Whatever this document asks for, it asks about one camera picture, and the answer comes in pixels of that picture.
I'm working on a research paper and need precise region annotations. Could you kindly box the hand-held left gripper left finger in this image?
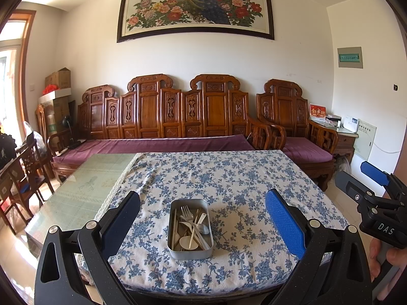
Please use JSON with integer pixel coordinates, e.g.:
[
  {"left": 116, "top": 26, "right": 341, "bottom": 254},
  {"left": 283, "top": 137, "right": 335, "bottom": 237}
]
[{"left": 34, "top": 191, "right": 141, "bottom": 305}]

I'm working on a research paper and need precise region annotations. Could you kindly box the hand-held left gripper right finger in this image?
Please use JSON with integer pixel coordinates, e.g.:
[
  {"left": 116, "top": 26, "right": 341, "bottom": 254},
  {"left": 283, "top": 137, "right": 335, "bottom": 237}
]
[{"left": 265, "top": 189, "right": 372, "bottom": 305}]

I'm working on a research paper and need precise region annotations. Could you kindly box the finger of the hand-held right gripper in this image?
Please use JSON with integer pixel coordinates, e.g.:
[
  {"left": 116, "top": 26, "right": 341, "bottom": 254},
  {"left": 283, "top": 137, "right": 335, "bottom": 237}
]
[
  {"left": 360, "top": 161, "right": 407, "bottom": 197},
  {"left": 335, "top": 171, "right": 376, "bottom": 212}
]

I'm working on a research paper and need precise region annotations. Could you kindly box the metal fork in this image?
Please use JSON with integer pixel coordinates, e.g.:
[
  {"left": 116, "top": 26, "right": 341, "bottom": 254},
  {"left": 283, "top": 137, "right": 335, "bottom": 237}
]
[{"left": 181, "top": 205, "right": 209, "bottom": 250}]

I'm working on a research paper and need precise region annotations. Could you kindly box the white plastic spoon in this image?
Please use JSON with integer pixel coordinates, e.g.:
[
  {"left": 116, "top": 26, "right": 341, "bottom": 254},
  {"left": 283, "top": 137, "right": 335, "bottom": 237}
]
[{"left": 179, "top": 213, "right": 207, "bottom": 251}]

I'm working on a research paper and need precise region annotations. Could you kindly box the white plastic fork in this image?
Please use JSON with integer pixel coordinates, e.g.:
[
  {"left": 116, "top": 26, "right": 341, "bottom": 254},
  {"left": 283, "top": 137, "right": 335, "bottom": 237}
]
[{"left": 180, "top": 219, "right": 210, "bottom": 250}]

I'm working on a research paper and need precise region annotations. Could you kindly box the rectangular metal tin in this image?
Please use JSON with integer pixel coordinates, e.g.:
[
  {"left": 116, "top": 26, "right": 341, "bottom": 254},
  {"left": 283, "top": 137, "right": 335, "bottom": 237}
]
[{"left": 168, "top": 199, "right": 213, "bottom": 259}]

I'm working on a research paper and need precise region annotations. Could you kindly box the metal spoon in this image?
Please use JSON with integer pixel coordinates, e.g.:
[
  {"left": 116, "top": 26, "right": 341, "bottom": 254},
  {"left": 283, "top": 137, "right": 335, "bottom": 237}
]
[{"left": 187, "top": 219, "right": 210, "bottom": 235}]

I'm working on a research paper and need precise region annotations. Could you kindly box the person's right hand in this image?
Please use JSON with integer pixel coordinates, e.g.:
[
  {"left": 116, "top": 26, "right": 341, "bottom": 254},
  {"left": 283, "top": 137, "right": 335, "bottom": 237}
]
[{"left": 369, "top": 238, "right": 382, "bottom": 283}]

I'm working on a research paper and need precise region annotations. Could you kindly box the wooden side table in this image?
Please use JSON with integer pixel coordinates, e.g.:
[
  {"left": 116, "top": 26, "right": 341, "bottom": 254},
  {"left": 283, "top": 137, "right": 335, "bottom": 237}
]
[{"left": 310, "top": 119, "right": 359, "bottom": 162}]

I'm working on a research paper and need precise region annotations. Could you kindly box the white tabletop device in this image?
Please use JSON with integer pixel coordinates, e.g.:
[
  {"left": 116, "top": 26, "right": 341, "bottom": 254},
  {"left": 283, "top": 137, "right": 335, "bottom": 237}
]
[{"left": 343, "top": 116, "right": 359, "bottom": 132}]

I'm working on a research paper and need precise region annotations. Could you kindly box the purple armchair cushion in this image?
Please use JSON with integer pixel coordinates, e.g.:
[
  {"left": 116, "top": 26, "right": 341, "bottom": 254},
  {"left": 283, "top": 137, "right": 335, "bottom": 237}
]
[{"left": 282, "top": 136, "right": 334, "bottom": 162}]

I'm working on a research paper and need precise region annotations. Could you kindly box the purple sofa cushion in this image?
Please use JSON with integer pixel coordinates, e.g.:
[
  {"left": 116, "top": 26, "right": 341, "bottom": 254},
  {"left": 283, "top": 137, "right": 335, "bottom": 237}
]
[{"left": 52, "top": 134, "right": 256, "bottom": 166}]

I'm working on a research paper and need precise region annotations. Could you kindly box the blue floral tablecloth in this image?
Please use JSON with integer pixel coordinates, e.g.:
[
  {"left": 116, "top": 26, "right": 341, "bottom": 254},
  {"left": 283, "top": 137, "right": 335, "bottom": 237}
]
[{"left": 81, "top": 149, "right": 348, "bottom": 293}]

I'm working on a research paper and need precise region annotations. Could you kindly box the red calendar card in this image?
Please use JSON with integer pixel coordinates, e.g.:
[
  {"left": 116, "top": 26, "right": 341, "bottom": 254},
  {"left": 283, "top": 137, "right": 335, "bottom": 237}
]
[{"left": 309, "top": 103, "right": 327, "bottom": 120}]

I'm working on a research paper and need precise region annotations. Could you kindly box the carved wooden armchair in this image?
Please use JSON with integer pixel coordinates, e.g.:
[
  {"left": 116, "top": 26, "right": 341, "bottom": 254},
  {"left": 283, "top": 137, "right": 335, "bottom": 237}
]
[{"left": 256, "top": 79, "right": 339, "bottom": 191}]

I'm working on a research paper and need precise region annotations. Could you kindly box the dark wooden dining chair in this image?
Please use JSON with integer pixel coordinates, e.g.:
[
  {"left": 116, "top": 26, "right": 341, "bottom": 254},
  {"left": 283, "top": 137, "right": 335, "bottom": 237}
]
[
  {"left": 16, "top": 140, "right": 55, "bottom": 204},
  {"left": 0, "top": 162, "right": 35, "bottom": 235}
]

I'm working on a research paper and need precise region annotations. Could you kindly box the black desk lamp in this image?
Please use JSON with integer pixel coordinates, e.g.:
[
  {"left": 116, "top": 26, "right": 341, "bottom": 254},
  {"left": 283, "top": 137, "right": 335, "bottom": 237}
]
[{"left": 62, "top": 116, "right": 81, "bottom": 150}]

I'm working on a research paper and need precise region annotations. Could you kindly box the carved wooden sofa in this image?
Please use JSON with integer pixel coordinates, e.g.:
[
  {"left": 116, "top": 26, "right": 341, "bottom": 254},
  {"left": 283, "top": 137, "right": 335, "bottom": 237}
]
[{"left": 48, "top": 74, "right": 287, "bottom": 178}]

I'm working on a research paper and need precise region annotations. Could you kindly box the white plastic bag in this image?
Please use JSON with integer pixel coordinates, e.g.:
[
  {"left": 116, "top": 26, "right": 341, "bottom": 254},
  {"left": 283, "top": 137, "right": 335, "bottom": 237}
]
[{"left": 24, "top": 121, "right": 48, "bottom": 153}]

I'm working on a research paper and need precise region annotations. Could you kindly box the printed cardboard box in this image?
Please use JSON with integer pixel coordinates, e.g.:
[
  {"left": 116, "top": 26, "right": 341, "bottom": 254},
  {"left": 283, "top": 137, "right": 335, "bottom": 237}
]
[{"left": 40, "top": 97, "right": 76, "bottom": 134}]

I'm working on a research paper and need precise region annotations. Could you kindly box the carved wooden chair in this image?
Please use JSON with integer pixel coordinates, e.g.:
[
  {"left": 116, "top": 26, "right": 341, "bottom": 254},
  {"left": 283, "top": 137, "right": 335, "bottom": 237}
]
[{"left": 35, "top": 104, "right": 51, "bottom": 143}]

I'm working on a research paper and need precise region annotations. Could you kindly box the black bag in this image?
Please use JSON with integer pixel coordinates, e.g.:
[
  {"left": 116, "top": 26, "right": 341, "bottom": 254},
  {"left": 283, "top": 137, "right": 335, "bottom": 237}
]
[{"left": 0, "top": 133, "right": 18, "bottom": 169}]

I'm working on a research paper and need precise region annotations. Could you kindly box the white cardboard box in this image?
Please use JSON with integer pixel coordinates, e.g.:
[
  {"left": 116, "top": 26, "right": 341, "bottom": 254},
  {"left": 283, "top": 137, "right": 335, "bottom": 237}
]
[{"left": 38, "top": 88, "right": 72, "bottom": 106}]

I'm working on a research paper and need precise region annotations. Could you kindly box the brown cardboard box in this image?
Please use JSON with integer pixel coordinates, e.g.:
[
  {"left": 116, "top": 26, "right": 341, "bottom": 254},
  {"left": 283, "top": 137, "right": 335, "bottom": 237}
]
[{"left": 45, "top": 67, "right": 71, "bottom": 89}]

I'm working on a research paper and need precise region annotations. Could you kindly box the framed peacock flower painting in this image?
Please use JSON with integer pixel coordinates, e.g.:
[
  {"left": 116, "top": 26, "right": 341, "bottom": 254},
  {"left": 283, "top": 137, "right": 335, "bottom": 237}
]
[{"left": 117, "top": 0, "right": 275, "bottom": 43}]

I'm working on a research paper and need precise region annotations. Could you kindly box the white wall electrical panel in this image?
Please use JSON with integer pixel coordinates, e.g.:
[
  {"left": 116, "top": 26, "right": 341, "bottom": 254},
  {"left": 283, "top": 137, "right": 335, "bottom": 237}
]
[{"left": 353, "top": 118, "right": 377, "bottom": 161}]

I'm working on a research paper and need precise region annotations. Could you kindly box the grey wall box green label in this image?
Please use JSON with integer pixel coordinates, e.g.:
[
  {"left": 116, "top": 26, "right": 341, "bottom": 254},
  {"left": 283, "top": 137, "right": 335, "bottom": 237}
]
[{"left": 337, "top": 46, "right": 364, "bottom": 69}]

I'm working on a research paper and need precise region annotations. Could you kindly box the wooden door frame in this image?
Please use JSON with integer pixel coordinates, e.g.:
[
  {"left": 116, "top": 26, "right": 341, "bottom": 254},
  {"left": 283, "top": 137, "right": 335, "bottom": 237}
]
[{"left": 0, "top": 10, "right": 37, "bottom": 134}]

